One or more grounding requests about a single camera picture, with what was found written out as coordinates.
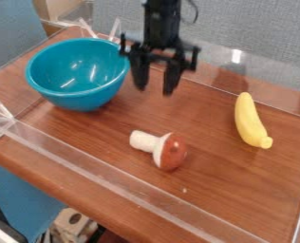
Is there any yellow toy banana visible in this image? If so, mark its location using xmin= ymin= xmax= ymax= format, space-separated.
xmin=236 ymin=92 xmax=273 ymax=149

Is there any blue plastic bowl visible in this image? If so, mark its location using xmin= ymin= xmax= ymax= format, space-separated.
xmin=26 ymin=38 xmax=130 ymax=112

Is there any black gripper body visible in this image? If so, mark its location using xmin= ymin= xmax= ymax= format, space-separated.
xmin=120 ymin=0 xmax=201 ymax=70

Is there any clear acrylic barrier wall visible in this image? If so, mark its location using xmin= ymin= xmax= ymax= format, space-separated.
xmin=0 ymin=56 xmax=300 ymax=243

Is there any blue cabinet panel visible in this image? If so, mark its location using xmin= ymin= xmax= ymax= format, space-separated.
xmin=0 ymin=166 xmax=65 ymax=243

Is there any wooden block with hole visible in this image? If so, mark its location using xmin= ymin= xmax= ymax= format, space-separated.
xmin=52 ymin=208 xmax=98 ymax=243

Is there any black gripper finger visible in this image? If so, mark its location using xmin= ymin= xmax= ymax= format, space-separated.
xmin=162 ymin=58 xmax=187 ymax=96
xmin=129 ymin=47 xmax=150 ymax=90

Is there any brown white toy mushroom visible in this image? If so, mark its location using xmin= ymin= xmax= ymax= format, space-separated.
xmin=130 ymin=130 xmax=188 ymax=171

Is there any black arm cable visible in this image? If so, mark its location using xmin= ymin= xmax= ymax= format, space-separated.
xmin=181 ymin=0 xmax=201 ymax=25

